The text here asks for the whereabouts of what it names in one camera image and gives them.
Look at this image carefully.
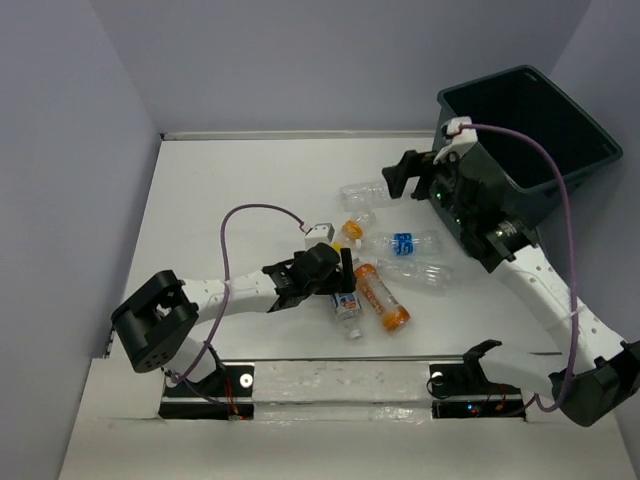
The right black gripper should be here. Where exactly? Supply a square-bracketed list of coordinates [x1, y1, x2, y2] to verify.
[383, 143, 473, 227]

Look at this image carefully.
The bottle white blue orange label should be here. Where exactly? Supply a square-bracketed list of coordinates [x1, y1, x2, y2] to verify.
[330, 292, 363, 340]

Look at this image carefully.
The orange juice bottle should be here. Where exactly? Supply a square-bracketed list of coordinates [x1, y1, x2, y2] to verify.
[354, 260, 411, 333]

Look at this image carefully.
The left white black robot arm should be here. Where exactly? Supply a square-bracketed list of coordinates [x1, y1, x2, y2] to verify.
[111, 243, 356, 396]

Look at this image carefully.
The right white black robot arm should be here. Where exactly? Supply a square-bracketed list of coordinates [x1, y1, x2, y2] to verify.
[382, 146, 639, 427]

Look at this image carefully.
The clear crushed bottle near bin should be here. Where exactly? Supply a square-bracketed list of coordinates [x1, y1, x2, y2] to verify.
[339, 181, 394, 211]

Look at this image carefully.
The dark green plastic bin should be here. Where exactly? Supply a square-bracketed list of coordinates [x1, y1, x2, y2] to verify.
[422, 64, 624, 258]

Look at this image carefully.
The small bottle orange band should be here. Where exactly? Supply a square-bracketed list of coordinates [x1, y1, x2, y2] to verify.
[331, 210, 377, 251]

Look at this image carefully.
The clear bottle blue label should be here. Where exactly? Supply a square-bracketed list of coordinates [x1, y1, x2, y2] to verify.
[355, 231, 443, 258]

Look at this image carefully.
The clear bottle white blue cap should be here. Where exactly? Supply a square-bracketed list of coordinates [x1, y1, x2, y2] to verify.
[374, 259, 453, 295]

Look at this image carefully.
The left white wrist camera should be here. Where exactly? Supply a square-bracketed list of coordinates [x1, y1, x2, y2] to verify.
[304, 222, 335, 249]

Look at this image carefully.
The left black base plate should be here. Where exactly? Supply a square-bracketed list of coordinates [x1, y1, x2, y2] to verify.
[159, 362, 255, 421]

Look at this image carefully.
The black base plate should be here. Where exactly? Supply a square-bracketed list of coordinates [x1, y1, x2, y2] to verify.
[426, 363, 526, 420]
[159, 362, 255, 421]

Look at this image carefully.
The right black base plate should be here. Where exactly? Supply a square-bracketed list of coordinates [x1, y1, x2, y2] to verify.
[426, 363, 526, 420]

